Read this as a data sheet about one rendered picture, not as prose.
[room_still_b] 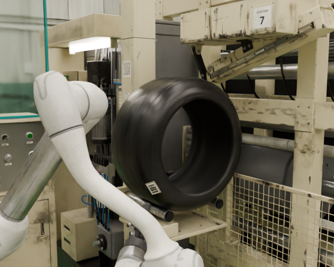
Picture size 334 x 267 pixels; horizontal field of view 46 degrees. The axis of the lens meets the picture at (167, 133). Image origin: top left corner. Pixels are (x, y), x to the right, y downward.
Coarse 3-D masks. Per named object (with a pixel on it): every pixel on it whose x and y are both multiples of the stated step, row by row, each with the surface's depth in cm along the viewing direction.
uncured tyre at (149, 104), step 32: (128, 96) 172; (160, 96) 155; (192, 96) 159; (224, 96) 170; (128, 128) 157; (160, 128) 152; (192, 128) 200; (224, 128) 191; (128, 160) 157; (160, 160) 153; (192, 160) 199; (224, 160) 190; (192, 192) 188
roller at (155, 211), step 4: (128, 192) 190; (128, 196) 186; (132, 196) 184; (136, 196) 183; (136, 200) 180; (140, 200) 178; (144, 200) 177; (140, 204) 177; (152, 204) 171; (156, 204) 171; (152, 208) 169; (156, 208) 168; (160, 208) 166; (164, 208) 166; (152, 212) 169; (156, 212) 166; (160, 212) 164; (164, 212) 163; (168, 212) 162; (172, 212) 163; (160, 216) 164; (164, 216) 162; (168, 216) 162; (172, 216) 163; (168, 220) 162
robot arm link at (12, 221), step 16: (96, 96) 125; (96, 112) 126; (48, 144) 129; (32, 160) 131; (48, 160) 130; (32, 176) 132; (48, 176) 134; (16, 192) 134; (32, 192) 134; (0, 208) 137; (16, 208) 136; (0, 224) 135; (16, 224) 138; (0, 240) 135; (16, 240) 140; (0, 256) 137
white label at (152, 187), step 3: (147, 183) 155; (150, 183) 155; (153, 183) 154; (147, 186) 156; (150, 186) 155; (153, 186) 155; (156, 186) 155; (150, 189) 156; (153, 189) 156; (156, 189) 156; (159, 189) 156; (153, 192) 157; (156, 192) 157; (159, 192) 156
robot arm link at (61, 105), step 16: (48, 80) 110; (64, 80) 113; (48, 96) 109; (64, 96) 110; (80, 96) 116; (48, 112) 109; (64, 112) 109; (80, 112) 115; (48, 128) 110; (64, 128) 109
